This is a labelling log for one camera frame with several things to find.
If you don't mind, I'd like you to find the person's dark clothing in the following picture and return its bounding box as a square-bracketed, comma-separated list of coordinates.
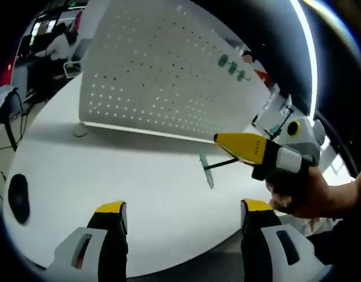
[308, 216, 361, 267]

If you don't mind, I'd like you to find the white perforated mounting plate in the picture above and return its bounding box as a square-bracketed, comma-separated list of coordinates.
[73, 0, 270, 145]

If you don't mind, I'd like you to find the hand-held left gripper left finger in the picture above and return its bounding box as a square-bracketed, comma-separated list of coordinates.
[46, 200, 130, 281]

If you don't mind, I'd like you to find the white office chair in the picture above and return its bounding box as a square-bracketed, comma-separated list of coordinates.
[63, 39, 91, 80]

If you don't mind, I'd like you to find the person's right hand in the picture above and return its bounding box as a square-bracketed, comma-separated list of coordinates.
[265, 166, 361, 220]

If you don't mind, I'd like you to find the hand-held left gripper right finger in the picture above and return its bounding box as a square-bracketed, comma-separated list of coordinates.
[240, 199, 332, 280]

